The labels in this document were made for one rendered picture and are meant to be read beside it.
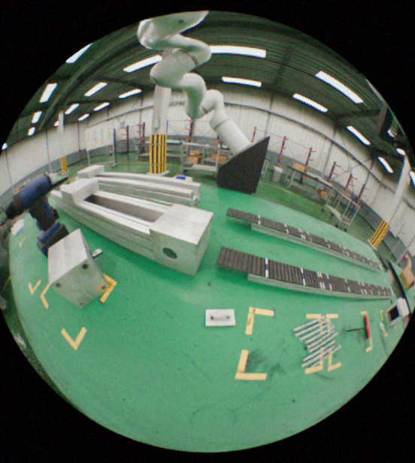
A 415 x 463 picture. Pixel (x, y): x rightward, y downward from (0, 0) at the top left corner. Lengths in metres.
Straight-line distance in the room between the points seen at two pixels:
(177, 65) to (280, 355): 0.74
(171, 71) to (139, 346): 0.66
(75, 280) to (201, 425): 0.30
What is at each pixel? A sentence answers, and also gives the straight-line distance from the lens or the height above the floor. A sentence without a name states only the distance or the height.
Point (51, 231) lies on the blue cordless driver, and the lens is 0.49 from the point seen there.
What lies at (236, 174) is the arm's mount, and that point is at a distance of 0.72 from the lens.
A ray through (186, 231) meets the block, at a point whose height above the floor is 0.87.
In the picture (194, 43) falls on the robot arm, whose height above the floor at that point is 1.35.
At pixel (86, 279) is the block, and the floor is 0.84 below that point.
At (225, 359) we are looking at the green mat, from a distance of 0.25.
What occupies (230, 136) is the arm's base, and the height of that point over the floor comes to 1.05.
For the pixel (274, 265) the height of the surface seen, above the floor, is 0.81.
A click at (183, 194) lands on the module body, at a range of 0.39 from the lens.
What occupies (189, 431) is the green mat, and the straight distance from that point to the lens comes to 0.29.
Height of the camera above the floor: 1.02
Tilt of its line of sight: 39 degrees down
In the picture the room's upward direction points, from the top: 9 degrees clockwise
